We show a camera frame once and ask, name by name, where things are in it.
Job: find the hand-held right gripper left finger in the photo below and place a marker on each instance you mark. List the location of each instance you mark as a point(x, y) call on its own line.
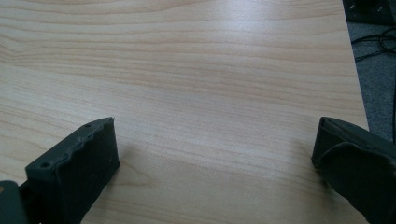
point(73, 174)

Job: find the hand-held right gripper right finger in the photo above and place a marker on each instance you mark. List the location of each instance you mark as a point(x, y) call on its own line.
point(358, 174)

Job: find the dark equipment base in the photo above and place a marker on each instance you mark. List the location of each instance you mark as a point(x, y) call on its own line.
point(370, 11)

